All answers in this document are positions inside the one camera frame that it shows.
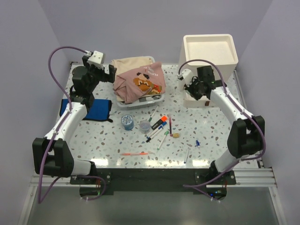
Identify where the aluminium rail frame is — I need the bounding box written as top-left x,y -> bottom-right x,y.
19,65 -> 284,225

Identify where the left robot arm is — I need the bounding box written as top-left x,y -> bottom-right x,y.
32,51 -> 116,184

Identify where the orange black highlighter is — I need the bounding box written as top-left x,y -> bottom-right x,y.
151,116 -> 168,130

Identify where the blue capped white marker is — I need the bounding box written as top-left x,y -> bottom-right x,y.
147,125 -> 164,139

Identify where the magenta pen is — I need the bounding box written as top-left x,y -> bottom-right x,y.
168,114 -> 173,137

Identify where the white slim pen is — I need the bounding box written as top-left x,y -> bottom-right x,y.
184,148 -> 190,164

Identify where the blue round tin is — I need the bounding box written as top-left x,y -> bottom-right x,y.
121,114 -> 134,131

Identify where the orange pen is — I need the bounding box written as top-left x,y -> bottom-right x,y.
121,152 -> 148,156

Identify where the blue cloth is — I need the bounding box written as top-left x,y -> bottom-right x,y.
59,99 -> 113,123

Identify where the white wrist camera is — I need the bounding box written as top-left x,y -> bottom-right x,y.
177,69 -> 194,85
87,51 -> 105,64

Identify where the green tipped white marker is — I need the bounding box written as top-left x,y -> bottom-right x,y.
157,130 -> 169,150

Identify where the green capped white marker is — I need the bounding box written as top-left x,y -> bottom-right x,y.
148,105 -> 159,122

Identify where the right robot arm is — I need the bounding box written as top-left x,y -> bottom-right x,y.
180,66 -> 266,184

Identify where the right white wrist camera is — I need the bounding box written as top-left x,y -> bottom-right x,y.
177,69 -> 194,85

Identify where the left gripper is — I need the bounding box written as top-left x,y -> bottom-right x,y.
82,57 -> 116,93

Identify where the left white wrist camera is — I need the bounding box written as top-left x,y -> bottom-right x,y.
87,51 -> 105,64

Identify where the clear plastic cup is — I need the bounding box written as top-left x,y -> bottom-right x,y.
139,120 -> 151,134

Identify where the black capped white marker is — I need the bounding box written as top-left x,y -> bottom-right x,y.
146,127 -> 164,143

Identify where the pink printed t-shirt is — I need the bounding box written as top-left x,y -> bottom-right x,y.
113,62 -> 166,104

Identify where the white laundry basket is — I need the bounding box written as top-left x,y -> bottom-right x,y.
116,57 -> 165,110

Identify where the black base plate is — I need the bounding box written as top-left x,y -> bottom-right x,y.
70,168 -> 236,196

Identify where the white drawer cabinet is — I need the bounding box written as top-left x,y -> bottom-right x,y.
178,34 -> 239,108

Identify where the brown small eraser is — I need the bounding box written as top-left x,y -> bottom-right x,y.
172,133 -> 180,138

